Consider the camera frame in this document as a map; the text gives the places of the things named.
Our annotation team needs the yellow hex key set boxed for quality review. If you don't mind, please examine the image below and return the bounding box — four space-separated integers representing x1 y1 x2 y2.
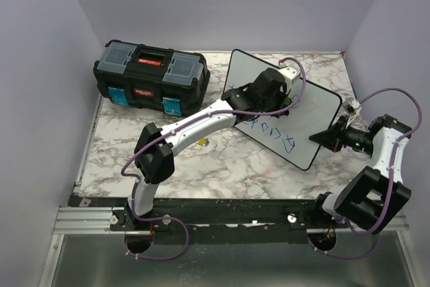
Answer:
197 138 209 147

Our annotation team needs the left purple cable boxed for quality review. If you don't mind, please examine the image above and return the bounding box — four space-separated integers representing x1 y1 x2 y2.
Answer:
120 57 306 261

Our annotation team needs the aluminium extrusion frame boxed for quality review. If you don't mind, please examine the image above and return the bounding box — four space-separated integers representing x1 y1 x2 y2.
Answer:
36 50 419 287

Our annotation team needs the black plastic toolbox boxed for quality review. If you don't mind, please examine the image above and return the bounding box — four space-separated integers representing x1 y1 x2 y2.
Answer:
93 40 210 117

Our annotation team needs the white dry-erase whiteboard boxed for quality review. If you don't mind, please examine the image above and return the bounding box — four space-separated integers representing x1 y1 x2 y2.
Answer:
224 49 342 171

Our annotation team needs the green black whiteboard eraser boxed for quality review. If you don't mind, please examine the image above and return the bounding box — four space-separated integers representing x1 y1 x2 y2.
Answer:
284 97 292 106

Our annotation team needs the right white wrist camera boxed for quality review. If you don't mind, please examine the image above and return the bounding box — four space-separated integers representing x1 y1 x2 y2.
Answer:
343 97 362 124

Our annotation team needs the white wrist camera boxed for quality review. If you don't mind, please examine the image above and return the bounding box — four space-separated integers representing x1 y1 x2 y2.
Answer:
278 66 301 89
343 97 362 124

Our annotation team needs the purple cable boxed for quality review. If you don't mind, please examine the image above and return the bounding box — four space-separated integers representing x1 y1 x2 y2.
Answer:
308 87 423 259
120 57 306 261

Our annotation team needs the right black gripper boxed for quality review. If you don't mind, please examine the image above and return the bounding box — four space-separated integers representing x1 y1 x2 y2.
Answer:
310 115 374 155

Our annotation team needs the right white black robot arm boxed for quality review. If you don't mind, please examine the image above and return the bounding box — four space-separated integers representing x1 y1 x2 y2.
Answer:
309 114 411 235

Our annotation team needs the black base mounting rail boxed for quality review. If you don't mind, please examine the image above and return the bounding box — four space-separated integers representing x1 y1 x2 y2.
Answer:
68 195 345 245

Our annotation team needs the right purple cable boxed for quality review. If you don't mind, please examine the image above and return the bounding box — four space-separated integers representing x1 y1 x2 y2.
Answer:
308 87 423 259

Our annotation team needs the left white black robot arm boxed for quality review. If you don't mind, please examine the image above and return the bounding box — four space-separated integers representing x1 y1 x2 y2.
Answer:
121 68 291 230

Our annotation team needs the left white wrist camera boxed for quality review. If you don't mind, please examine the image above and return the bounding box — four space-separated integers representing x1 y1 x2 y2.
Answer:
278 66 301 89

